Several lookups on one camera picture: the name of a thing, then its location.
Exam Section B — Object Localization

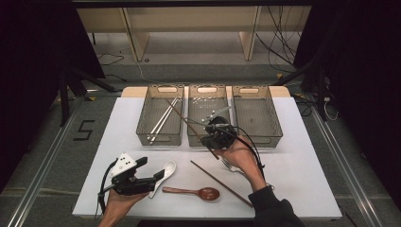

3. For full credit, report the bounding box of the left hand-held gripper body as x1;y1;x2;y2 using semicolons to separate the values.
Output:
109;152;158;197

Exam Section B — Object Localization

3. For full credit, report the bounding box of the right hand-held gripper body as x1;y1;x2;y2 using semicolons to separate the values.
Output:
200;106;238;151

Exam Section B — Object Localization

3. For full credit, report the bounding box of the white ceramic spoon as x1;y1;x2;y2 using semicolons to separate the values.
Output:
148;159;178;200

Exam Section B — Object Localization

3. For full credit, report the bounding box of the silver metal fork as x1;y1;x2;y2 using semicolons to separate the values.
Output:
221;158;246;176

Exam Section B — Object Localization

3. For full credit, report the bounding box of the smoky clear plastic bin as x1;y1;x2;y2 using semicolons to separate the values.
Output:
231;84;284;148
135;84;185;147
186;83;233;148

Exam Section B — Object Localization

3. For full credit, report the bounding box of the brown wooden chopstick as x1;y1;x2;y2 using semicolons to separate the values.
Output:
166;99;220;160
189;160;253;208

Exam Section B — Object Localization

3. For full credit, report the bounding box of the brown wooden spoon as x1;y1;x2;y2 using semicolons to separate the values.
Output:
162;186;220;202

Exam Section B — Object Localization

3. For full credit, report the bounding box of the person's left hand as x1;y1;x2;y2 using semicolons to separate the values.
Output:
98;189;149;227

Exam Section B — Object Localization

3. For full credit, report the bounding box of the person's right hand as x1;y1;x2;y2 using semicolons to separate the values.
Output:
216;135;268;192

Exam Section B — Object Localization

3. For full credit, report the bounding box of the white table sheet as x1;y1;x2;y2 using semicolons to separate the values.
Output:
72;96;343;220

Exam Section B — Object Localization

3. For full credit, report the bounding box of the black metal stand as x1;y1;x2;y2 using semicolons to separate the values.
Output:
58;67;118;127
270;56;329;122

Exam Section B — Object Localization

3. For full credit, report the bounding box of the beige wooden desk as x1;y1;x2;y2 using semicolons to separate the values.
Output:
75;6;313;62

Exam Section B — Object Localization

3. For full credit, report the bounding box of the black curtain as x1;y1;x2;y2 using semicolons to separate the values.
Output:
0;0;106;193
292;0;401;206

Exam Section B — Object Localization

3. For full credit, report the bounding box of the right hand-held gripper black cable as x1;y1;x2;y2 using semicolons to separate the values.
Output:
183;116;267;183

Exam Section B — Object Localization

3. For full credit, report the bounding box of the hand-held gripper black cable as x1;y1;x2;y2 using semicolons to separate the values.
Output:
96;160;118;219
183;116;267;183

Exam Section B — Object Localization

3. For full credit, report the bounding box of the left hand-held gripper black cable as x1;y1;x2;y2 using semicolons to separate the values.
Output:
96;160;118;219

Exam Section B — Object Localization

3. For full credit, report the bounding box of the white floor cable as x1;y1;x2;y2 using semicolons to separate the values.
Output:
135;60;178;85

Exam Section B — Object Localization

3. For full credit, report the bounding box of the metal floor rail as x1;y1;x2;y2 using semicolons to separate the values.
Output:
6;97;87;227
308;107;384;227

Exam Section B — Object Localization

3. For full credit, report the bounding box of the black floor cable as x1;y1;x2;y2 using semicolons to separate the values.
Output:
96;51;126;67

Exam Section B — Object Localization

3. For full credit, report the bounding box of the bundle of black cables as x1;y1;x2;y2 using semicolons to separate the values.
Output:
254;6;305;74

